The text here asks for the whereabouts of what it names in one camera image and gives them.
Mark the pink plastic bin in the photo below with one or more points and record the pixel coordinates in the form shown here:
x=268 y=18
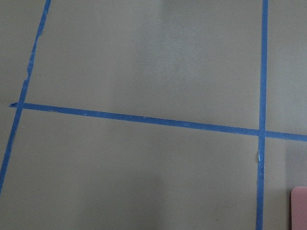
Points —
x=299 y=208

